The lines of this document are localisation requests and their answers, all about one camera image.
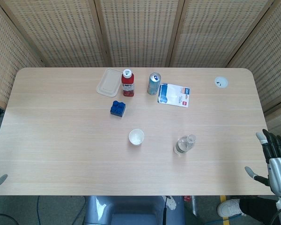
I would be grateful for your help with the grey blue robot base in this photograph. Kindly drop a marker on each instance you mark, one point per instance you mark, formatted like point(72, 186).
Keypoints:
point(131, 211)

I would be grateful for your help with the red juice bottle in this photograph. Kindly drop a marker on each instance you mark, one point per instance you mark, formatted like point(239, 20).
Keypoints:
point(128, 85)

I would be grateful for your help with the beige lunch box lid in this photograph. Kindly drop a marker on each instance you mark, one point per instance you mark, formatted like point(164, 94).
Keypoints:
point(108, 82)

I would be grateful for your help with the white blue flat package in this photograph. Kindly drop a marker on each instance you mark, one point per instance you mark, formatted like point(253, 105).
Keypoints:
point(174, 95)

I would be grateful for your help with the black trouser leg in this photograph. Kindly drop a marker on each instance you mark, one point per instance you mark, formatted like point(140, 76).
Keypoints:
point(257, 209)

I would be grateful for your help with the red item under table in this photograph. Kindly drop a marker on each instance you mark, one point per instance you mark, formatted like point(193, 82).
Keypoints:
point(187, 198)

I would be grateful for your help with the blue toy building block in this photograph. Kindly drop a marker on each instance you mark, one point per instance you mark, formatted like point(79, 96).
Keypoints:
point(117, 109)

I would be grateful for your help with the bamboo folding screen panel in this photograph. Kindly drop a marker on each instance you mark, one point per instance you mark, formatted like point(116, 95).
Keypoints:
point(4, 58)
point(208, 30)
point(56, 30)
point(138, 30)
point(271, 58)

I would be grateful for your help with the transparent plastic water bottle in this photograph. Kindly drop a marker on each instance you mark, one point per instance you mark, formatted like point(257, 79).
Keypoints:
point(182, 146)

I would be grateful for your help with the white sneaker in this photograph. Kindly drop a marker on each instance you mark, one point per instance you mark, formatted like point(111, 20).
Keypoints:
point(229, 207)

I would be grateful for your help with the light blue drink can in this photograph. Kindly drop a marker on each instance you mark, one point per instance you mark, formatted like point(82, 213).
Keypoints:
point(153, 84)

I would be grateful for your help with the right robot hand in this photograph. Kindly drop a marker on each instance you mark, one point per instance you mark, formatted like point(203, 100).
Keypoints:
point(279, 173)

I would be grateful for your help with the white paper cup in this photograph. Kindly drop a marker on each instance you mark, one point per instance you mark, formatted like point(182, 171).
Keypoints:
point(136, 137)

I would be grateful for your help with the white perforated plate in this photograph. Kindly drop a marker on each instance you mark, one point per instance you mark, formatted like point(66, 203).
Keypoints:
point(171, 204)

